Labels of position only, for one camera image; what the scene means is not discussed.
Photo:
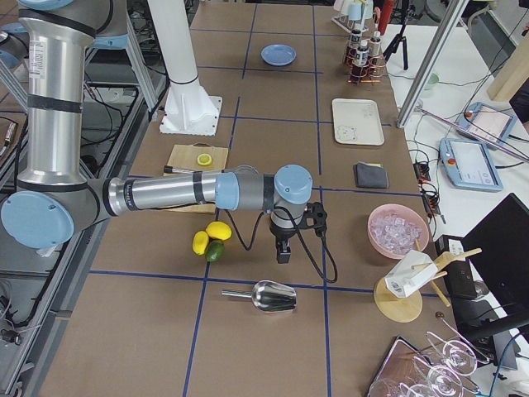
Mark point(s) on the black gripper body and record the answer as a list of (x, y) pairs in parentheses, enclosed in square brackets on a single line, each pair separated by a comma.
[(281, 234)]

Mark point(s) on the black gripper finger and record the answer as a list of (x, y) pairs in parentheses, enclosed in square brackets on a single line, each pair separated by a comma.
[(283, 252)]

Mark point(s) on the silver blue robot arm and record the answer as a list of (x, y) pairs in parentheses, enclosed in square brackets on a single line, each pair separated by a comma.
[(54, 200)]

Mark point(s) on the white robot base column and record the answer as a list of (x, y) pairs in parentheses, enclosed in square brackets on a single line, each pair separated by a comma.
[(188, 108)]

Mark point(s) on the blue ceramic plate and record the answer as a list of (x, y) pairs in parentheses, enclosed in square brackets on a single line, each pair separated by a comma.
[(278, 55)]

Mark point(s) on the steel ice scoop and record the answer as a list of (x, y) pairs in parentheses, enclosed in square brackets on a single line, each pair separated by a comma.
[(268, 296)]

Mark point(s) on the yellow lemon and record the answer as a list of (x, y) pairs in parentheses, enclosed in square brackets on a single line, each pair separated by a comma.
[(219, 230), (200, 242)]

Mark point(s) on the green avocado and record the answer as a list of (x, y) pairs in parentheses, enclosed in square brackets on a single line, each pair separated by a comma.
[(214, 251)]

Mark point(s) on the grey folded cloth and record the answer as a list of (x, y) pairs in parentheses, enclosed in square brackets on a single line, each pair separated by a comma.
[(370, 176)]

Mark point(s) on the pink bowl with ice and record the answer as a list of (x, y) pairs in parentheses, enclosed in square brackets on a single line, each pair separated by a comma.
[(394, 230)]

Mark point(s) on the cream bear serving tray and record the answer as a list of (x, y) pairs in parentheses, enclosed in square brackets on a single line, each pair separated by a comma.
[(357, 122)]

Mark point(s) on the white paper cup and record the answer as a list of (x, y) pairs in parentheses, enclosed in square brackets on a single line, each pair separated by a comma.
[(410, 274)]

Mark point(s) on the lemon half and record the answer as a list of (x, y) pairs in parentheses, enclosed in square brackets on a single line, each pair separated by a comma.
[(204, 159)]

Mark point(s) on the blue teach pendant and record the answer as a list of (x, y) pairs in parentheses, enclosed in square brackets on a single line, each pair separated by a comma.
[(468, 165), (488, 122)]

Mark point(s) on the dark drink bottle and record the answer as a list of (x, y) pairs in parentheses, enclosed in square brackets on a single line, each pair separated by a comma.
[(361, 54), (354, 41), (374, 44)]

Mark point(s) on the black monitor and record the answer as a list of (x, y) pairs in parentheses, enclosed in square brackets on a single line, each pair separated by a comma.
[(502, 265)]

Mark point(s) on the green bowl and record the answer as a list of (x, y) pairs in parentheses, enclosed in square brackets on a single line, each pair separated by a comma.
[(431, 84)]

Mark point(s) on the wine glass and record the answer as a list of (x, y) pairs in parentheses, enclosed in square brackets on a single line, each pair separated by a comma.
[(441, 379), (454, 353)]

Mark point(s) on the red bottle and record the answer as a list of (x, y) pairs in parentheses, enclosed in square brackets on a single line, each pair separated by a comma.
[(385, 15)]

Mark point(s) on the black tripod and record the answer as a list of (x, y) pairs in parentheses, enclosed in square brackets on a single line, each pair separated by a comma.
[(400, 39)]

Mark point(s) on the black handled knife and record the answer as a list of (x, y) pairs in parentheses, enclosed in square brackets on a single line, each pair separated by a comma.
[(168, 169)]

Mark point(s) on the copper wire bottle rack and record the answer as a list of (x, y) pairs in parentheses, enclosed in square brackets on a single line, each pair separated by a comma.
[(371, 73)]

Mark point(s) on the white wire cup basket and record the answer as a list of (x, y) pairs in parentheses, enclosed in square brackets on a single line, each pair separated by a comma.
[(352, 12)]

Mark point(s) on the aluminium frame post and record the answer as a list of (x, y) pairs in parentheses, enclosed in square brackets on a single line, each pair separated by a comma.
[(448, 23)]

